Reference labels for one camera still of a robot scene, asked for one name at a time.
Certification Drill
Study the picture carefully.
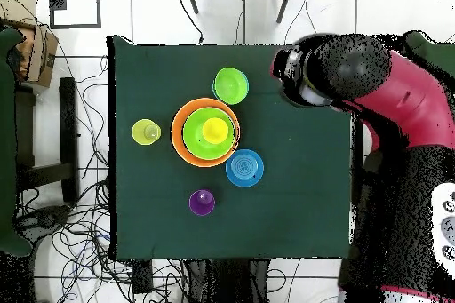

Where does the dark grey base foot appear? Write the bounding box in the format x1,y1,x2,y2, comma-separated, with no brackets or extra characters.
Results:
15,204,72,243

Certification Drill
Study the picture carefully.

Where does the small cyan bowl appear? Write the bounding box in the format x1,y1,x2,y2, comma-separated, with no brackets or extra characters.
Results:
212,67,251,106

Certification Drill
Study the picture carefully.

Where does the green cloth covered table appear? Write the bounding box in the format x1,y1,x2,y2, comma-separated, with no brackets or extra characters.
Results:
401,30,455,80
0,27,35,258

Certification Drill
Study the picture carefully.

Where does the tangle of floor cables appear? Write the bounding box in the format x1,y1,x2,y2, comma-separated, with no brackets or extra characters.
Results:
15,43,186,303

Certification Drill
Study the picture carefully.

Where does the small green bowl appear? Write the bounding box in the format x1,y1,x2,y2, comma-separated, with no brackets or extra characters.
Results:
212,67,251,106

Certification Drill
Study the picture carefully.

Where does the large orange bowl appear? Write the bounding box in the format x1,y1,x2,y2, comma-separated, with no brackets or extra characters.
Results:
171,97,241,169

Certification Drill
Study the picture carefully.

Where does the large green bowl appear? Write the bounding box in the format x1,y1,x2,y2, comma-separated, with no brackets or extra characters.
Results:
181,106,238,161

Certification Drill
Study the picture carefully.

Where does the purple cup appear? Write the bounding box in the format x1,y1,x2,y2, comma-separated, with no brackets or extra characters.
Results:
188,188,217,218

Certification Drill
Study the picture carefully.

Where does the brown cardboard box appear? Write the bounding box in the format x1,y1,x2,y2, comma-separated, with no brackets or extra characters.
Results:
0,0,60,89

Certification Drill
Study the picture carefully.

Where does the black power box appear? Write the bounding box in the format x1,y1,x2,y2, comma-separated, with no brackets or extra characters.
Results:
132,259,155,295

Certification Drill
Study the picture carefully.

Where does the small ribbed blue bowl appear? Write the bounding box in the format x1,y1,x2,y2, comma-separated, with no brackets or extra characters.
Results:
225,148,266,188

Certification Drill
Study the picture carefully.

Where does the translucent yellow-green cup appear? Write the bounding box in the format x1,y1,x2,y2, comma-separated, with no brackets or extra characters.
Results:
131,118,163,147

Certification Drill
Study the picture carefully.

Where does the dark green tablecloth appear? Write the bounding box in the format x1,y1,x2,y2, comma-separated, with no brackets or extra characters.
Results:
106,35,363,261

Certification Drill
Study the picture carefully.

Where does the opaque yellow cup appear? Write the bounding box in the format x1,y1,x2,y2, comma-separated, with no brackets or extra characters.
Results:
201,116,231,146

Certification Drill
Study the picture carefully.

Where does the black camera tripod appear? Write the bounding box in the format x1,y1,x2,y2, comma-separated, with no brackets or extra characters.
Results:
183,0,295,24

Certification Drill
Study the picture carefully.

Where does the black square floor frame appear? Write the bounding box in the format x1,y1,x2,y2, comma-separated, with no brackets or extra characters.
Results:
48,0,102,29

